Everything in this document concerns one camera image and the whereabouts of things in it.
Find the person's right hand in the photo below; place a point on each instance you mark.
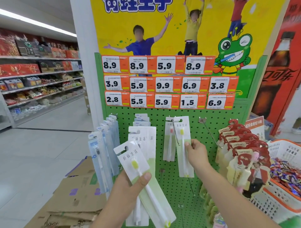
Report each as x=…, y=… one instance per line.
x=197, y=157

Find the person's left hand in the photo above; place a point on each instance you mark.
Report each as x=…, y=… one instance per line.
x=131, y=192

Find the bundle of green toothbrush packs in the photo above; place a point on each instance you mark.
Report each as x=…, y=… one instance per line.
x=134, y=162

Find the green pegboard display rack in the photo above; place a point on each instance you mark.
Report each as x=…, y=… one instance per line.
x=211, y=117

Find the row of blue toothbrush packs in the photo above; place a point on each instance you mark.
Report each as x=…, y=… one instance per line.
x=101, y=155

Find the person's right forearm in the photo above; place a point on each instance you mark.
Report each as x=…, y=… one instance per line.
x=225, y=202

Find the basket of candies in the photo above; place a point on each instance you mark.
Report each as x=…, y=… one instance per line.
x=270, y=202

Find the row of red cartoon packs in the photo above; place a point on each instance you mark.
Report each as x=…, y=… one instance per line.
x=240, y=150

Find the row of green pink packs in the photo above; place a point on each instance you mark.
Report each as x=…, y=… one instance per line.
x=211, y=206

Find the pile of flattened cardboard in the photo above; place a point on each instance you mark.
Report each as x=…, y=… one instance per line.
x=75, y=197

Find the small printed sign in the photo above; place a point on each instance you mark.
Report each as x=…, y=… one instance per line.
x=256, y=127

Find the rows of orange price tags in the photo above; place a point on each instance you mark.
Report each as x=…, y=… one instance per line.
x=169, y=84

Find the heap of wrapped candies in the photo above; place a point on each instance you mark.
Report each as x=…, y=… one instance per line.
x=287, y=176

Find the red cola poster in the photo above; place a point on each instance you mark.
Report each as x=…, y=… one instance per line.
x=282, y=70

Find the yellow frog poster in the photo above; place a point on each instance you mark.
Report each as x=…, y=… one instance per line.
x=155, y=23

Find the stocked store shelves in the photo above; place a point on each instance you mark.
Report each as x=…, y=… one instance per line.
x=33, y=75

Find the ceiling light strip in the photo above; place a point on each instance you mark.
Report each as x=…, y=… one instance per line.
x=37, y=22

